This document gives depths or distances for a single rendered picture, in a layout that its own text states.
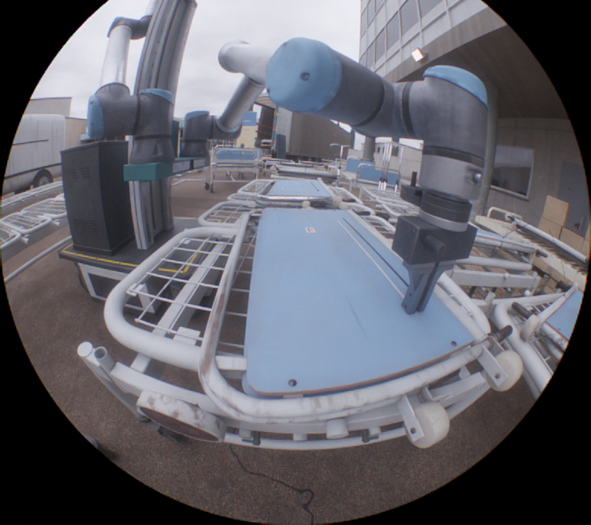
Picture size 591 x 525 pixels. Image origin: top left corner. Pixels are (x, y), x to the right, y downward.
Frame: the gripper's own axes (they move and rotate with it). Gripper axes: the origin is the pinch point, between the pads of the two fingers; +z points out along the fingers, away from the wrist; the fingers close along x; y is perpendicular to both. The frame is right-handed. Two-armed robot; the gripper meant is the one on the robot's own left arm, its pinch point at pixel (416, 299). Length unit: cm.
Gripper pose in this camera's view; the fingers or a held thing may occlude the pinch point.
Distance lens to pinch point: 36.5
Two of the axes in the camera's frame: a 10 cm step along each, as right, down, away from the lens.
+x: 9.9, 0.1, 1.2
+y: 1.1, 3.6, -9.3
